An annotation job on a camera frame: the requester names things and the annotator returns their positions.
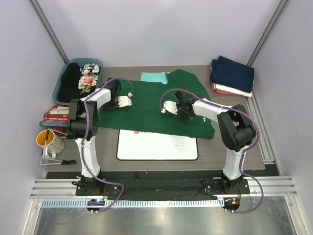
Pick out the green t-shirt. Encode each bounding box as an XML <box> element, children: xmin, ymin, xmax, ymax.
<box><xmin>98</xmin><ymin>69</ymin><xmax>215</xmax><ymax>139</ymax></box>

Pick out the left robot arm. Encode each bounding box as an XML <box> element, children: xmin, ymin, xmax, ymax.
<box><xmin>67</xmin><ymin>78</ymin><xmax>124</xmax><ymax>195</ymax></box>

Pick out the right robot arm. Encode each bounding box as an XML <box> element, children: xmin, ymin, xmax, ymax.
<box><xmin>175</xmin><ymin>91</ymin><xmax>257</xmax><ymax>192</ymax></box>

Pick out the teal plastic basket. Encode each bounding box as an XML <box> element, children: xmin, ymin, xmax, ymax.
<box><xmin>52</xmin><ymin>58</ymin><xmax>104</xmax><ymax>105</ymax></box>

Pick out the folded white t-shirt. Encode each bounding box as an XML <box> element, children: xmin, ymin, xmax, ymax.
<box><xmin>213</xmin><ymin>83</ymin><xmax>252</xmax><ymax>97</ymax></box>

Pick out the black floral t-shirt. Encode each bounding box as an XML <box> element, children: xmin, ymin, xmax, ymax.
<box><xmin>57</xmin><ymin>63</ymin><xmax>101</xmax><ymax>103</ymax></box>

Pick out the teal folding board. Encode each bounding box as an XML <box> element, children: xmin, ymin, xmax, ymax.
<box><xmin>140</xmin><ymin>72</ymin><xmax>169</xmax><ymax>84</ymax></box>

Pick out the folded navy t-shirt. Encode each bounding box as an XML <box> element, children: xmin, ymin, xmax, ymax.
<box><xmin>210</xmin><ymin>56</ymin><xmax>254</xmax><ymax>93</ymax></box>

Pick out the white dry-erase board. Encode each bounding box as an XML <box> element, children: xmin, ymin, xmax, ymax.
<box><xmin>116</xmin><ymin>130</ymin><xmax>199</xmax><ymax>161</ymax></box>

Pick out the red top book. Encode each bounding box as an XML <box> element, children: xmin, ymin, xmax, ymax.
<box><xmin>44</xmin><ymin>105</ymin><xmax>69</xmax><ymax>118</ymax></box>

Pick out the red book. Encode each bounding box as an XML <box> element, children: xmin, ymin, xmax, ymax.
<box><xmin>44</xmin><ymin>117</ymin><xmax>68</xmax><ymax>121</ymax></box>
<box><xmin>44</xmin><ymin>105</ymin><xmax>69</xmax><ymax>118</ymax></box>

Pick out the red middle book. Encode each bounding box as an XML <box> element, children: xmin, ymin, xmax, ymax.
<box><xmin>44</xmin><ymin>117</ymin><xmax>68</xmax><ymax>121</ymax></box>

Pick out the orange interior mug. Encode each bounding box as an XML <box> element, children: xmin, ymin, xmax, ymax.
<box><xmin>36</xmin><ymin>129</ymin><xmax>65</xmax><ymax>160</ymax></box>

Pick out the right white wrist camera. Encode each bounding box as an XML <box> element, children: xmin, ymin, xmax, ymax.
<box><xmin>161</xmin><ymin>100</ymin><xmax>179</xmax><ymax>115</ymax></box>

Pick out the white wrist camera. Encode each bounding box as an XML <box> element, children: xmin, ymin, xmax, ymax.
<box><xmin>117</xmin><ymin>93</ymin><xmax>133</xmax><ymax>108</ymax></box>
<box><xmin>161</xmin><ymin>100</ymin><xmax>179</xmax><ymax>115</ymax></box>

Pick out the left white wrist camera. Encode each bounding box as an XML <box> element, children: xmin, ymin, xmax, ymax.
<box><xmin>117</xmin><ymin>93</ymin><xmax>133</xmax><ymax>108</ymax></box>

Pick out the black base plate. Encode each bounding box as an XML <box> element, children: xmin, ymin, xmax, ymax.
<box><xmin>45</xmin><ymin>168</ymin><xmax>280</xmax><ymax>196</ymax></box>

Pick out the aluminium frame rail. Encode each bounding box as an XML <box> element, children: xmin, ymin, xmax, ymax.
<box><xmin>31</xmin><ymin>176</ymin><xmax>297</xmax><ymax>197</ymax></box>

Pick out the slotted cable duct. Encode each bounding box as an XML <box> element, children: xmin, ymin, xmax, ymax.
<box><xmin>41</xmin><ymin>198</ymin><xmax>224</xmax><ymax>209</ymax></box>

